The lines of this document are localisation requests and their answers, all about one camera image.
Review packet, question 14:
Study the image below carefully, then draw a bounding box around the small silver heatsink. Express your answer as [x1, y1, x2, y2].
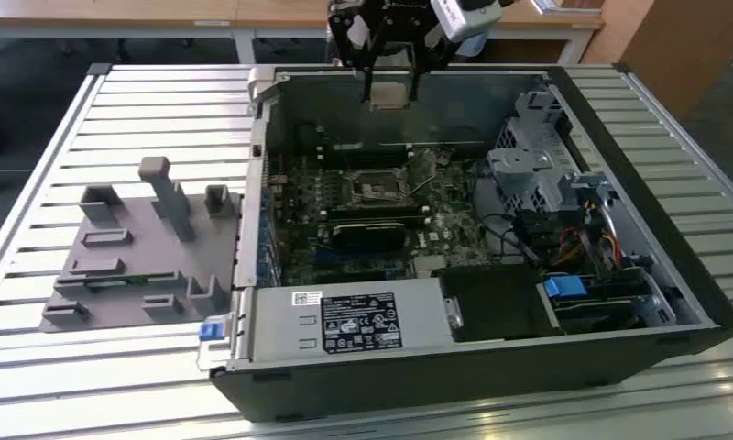
[415, 256, 448, 276]

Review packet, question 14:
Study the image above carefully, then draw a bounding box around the silver metal drive cage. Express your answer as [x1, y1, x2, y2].
[485, 89, 588, 212]

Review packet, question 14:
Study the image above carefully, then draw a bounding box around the yellow red wire bundle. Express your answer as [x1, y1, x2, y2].
[549, 228, 624, 267]

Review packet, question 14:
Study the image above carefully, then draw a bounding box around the thick black cable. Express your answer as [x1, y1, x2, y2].
[479, 213, 531, 267]

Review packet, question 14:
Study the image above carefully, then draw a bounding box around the wooden desk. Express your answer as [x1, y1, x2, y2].
[0, 0, 607, 65]

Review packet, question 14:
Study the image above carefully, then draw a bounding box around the grey parts rack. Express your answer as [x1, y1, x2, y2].
[37, 156, 245, 335]

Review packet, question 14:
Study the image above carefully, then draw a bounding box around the black PC case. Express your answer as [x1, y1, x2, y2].
[209, 63, 733, 424]

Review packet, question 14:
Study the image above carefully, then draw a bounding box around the green motherboard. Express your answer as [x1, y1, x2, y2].
[265, 150, 496, 285]

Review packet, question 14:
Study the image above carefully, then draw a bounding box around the metal disk bay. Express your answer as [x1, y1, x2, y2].
[549, 292, 677, 334]

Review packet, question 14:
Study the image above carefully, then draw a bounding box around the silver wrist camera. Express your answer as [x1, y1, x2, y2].
[431, 0, 507, 42]

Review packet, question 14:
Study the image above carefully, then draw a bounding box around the CPU socket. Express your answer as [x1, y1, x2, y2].
[348, 168, 415, 205]

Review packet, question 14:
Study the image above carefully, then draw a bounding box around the wooden cabinet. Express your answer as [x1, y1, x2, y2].
[579, 0, 733, 120]

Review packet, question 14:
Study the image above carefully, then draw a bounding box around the blue disk carrier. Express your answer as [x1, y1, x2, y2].
[541, 273, 588, 302]

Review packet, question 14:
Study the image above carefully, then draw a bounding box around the green RAM stick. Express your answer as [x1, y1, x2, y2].
[83, 272, 183, 291]

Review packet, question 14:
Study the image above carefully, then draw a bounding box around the black graphics card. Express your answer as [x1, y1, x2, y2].
[331, 221, 412, 254]

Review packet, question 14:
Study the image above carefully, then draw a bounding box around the black plastic shroud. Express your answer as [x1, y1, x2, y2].
[436, 265, 564, 343]

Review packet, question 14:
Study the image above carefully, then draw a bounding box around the square CPU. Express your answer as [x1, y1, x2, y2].
[369, 82, 413, 112]

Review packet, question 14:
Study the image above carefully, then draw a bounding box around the grey case handle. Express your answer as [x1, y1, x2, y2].
[247, 67, 283, 102]

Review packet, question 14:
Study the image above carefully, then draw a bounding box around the silver power supply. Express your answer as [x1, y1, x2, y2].
[251, 280, 453, 361]

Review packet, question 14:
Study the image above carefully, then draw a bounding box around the grey blue plastic bracket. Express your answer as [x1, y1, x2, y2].
[559, 171, 619, 203]

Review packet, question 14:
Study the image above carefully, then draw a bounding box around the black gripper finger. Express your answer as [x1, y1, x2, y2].
[328, 4, 377, 105]
[405, 13, 461, 103]

